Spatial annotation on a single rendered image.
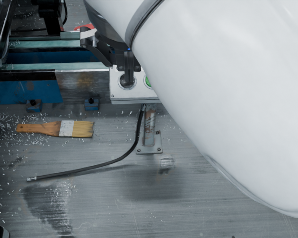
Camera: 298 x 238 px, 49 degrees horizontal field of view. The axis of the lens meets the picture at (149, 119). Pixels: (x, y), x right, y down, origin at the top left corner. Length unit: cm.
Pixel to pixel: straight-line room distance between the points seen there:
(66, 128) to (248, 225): 52
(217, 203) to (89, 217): 30
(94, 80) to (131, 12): 67
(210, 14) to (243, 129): 6
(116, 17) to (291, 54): 11
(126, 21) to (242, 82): 8
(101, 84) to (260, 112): 73
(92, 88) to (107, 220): 35
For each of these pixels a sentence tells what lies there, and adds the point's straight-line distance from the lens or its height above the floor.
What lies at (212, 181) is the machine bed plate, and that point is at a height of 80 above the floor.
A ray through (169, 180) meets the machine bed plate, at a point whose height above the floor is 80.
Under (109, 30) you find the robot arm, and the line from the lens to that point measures 33.
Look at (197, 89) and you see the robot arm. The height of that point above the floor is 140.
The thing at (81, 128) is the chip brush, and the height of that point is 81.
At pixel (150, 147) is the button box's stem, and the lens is 85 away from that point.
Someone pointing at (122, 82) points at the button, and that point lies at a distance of 63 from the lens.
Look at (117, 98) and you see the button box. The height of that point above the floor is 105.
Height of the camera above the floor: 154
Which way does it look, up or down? 54 degrees down
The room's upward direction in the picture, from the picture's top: 3 degrees clockwise
